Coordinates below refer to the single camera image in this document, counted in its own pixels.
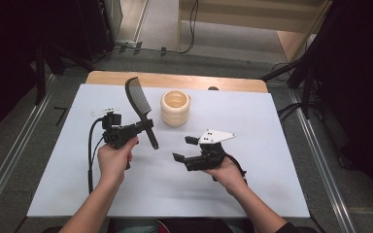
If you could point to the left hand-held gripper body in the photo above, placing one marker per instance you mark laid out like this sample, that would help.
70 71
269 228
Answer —
118 134

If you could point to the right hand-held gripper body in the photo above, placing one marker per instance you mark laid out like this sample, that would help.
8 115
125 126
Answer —
207 160

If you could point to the black comb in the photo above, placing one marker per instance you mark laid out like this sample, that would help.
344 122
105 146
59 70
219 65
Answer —
137 93

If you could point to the person's right hand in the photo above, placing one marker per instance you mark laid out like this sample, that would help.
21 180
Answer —
228 174

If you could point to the person's left hand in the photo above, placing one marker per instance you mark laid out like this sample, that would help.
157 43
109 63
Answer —
113 163

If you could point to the cream ribbed cup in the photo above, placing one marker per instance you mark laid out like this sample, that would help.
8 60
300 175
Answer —
175 118

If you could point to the white table board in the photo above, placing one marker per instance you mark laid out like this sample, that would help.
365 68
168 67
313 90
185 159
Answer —
207 200

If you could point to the dark round table grommet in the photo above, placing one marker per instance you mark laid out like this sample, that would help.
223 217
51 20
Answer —
213 88

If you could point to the wooden table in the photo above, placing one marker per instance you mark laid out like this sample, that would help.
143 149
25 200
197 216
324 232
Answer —
207 82

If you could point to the person's lap clothing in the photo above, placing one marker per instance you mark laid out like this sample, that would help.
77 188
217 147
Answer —
200 227

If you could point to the black metal stand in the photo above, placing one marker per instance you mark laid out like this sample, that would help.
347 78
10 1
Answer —
40 74
307 84

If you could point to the black cabinet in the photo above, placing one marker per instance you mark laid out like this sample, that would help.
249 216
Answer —
94 29

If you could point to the light wooden shelf unit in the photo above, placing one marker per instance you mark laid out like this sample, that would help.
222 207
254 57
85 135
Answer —
239 22

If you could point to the black curtain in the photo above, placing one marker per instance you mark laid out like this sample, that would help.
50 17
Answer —
6 48
362 81

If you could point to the small black floor bracket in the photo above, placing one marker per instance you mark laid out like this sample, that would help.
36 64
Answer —
163 51
138 46

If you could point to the aluminium floor rail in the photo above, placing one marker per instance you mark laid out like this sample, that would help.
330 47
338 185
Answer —
323 168
13 152

